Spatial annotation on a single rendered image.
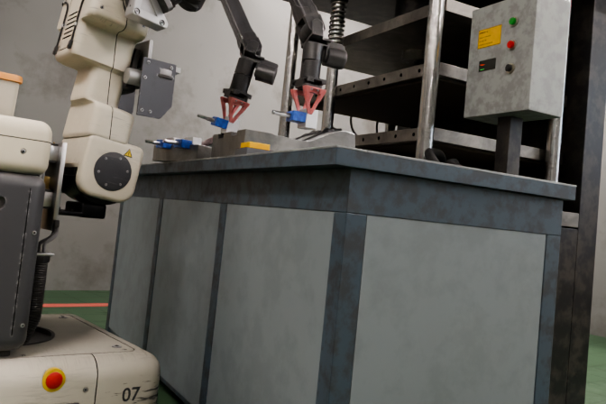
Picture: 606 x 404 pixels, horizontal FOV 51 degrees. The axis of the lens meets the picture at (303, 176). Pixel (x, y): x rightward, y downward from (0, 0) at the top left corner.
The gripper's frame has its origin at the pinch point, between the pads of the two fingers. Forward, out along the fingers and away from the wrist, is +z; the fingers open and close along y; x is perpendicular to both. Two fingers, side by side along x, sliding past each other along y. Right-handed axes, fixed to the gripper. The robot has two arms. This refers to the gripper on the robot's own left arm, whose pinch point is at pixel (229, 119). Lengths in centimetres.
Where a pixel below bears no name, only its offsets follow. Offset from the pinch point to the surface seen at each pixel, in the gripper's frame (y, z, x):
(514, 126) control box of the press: -27, -28, -89
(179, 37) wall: 296, -66, -51
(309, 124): -30.9, -4.0, -11.9
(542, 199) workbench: -80, -1, -53
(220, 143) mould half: -1.2, 8.1, 0.8
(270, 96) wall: 310, -51, -144
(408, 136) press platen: 12, -17, -77
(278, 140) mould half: -19.3, 2.3, -9.4
